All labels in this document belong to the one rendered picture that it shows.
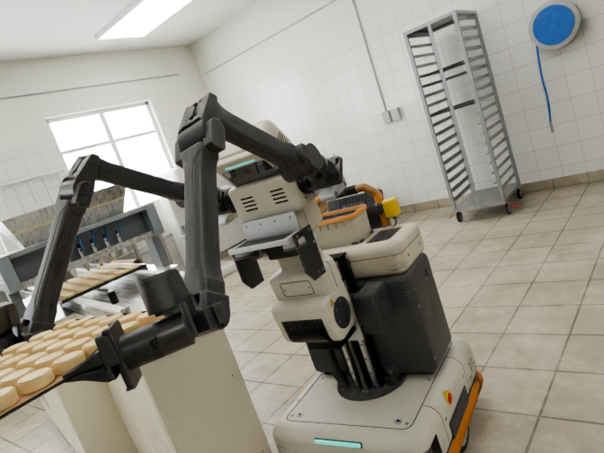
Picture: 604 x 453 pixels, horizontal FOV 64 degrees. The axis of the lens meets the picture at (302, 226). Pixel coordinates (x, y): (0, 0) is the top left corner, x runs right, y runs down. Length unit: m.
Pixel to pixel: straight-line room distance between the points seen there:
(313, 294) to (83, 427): 1.35
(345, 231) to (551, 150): 3.64
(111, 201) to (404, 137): 3.83
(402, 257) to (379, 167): 4.21
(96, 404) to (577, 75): 4.48
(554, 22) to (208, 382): 4.10
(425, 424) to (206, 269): 1.04
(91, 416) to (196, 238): 1.71
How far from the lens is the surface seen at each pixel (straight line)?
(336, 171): 1.40
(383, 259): 1.70
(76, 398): 2.47
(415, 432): 1.65
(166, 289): 0.79
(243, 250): 1.49
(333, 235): 1.80
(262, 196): 1.52
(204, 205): 0.92
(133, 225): 2.55
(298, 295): 1.60
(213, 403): 1.92
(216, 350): 1.88
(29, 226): 2.41
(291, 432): 1.88
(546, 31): 4.93
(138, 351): 0.80
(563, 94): 5.09
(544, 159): 5.22
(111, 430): 2.55
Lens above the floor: 1.24
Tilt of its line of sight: 10 degrees down
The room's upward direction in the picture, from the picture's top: 19 degrees counter-clockwise
